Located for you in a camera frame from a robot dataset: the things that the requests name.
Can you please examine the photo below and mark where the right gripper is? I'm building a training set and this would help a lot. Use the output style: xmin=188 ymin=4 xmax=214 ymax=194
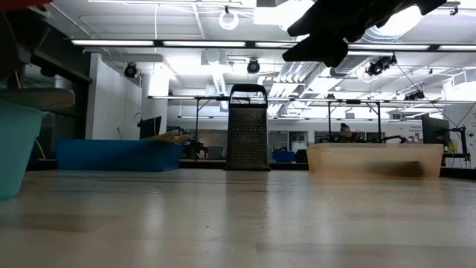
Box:
xmin=281 ymin=0 xmax=423 ymax=69

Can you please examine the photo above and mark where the wooden slotted spatula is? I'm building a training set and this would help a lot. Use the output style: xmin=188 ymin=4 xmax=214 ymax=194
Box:
xmin=143 ymin=130 xmax=181 ymax=143

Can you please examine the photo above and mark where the black ceiling spotlight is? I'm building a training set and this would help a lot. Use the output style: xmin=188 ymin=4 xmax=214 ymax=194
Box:
xmin=246 ymin=57 xmax=262 ymax=75
xmin=404 ymin=89 xmax=426 ymax=102
xmin=123 ymin=62 xmax=142 ymax=80
xmin=365 ymin=54 xmax=399 ymax=77

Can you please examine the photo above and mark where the round pendant lamp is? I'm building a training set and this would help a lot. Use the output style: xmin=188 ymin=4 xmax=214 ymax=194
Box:
xmin=218 ymin=4 xmax=240 ymax=32

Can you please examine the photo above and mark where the person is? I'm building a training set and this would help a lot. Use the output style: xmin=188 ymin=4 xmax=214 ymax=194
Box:
xmin=332 ymin=122 xmax=355 ymax=144

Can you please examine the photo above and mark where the steel box grater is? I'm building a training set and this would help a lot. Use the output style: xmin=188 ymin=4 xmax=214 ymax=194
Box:
xmin=223 ymin=83 xmax=271 ymax=173

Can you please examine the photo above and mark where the blue storage crate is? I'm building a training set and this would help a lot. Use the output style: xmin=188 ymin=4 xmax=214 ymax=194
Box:
xmin=271 ymin=149 xmax=297 ymax=163

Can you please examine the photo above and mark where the orange plastic bin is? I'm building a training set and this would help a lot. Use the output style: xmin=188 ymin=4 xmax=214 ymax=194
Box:
xmin=306 ymin=142 xmax=445 ymax=179

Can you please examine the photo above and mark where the black computer monitor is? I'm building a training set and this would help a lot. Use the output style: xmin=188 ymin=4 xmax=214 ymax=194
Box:
xmin=421 ymin=114 xmax=451 ymax=148
xmin=138 ymin=115 xmax=164 ymax=142

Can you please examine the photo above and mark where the overhead light bar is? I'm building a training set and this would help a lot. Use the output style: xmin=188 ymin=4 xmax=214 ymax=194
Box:
xmin=69 ymin=38 xmax=476 ymax=53

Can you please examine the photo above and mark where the blue plastic bin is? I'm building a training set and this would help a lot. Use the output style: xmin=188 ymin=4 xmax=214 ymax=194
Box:
xmin=57 ymin=138 xmax=184 ymax=173

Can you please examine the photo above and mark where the green plastic bin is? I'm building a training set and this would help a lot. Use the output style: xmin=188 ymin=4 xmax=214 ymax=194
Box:
xmin=0 ymin=100 xmax=44 ymax=201

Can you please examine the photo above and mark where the black metal frame rig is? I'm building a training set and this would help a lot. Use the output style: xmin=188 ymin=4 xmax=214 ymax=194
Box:
xmin=147 ymin=95 xmax=382 ymax=145

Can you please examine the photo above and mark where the black metal table frame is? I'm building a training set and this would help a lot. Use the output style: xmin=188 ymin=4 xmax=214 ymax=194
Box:
xmin=28 ymin=158 xmax=476 ymax=179

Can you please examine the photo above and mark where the yellow hanging cable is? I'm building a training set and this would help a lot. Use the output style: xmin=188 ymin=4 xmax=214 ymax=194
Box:
xmin=13 ymin=69 xmax=47 ymax=160

